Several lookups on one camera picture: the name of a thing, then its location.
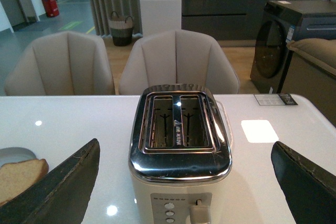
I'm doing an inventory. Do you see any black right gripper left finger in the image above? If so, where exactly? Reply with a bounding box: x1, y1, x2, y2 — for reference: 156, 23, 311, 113
1, 138, 100, 223

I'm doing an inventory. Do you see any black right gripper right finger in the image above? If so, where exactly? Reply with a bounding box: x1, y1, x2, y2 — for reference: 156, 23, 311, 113
271, 141, 335, 223

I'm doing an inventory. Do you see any cream chrome two-slot toaster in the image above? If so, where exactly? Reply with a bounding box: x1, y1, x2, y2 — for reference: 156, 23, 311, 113
128, 84, 232, 223

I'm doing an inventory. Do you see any brown bread slice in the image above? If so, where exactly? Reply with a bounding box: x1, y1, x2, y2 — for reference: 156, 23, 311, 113
1, 158, 49, 206

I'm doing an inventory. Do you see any dark grey washing machine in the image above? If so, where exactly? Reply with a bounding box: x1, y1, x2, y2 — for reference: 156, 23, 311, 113
250, 0, 335, 93

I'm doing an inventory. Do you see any beige chair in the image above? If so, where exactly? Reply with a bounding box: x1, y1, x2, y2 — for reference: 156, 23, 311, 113
4, 31, 115, 96
119, 30, 240, 95

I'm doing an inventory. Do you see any white toaster power cable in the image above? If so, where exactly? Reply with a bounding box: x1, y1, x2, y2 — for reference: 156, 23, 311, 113
215, 100, 234, 146

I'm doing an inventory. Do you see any woven laundry basket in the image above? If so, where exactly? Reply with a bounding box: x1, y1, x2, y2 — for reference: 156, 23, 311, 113
108, 11, 133, 46

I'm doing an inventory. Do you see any white refrigerator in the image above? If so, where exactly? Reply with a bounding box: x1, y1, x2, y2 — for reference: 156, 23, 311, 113
140, 0, 182, 37

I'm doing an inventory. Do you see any black white info label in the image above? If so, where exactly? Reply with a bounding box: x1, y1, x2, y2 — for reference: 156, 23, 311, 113
254, 93, 298, 106

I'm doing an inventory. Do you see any beige chair on left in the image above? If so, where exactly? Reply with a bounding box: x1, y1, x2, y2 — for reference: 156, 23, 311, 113
4, 31, 115, 96

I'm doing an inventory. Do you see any beige chair in middle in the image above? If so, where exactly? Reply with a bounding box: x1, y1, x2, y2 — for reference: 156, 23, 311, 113
119, 30, 240, 95

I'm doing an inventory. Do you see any light blue plate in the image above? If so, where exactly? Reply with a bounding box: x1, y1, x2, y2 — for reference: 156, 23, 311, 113
0, 147, 36, 166

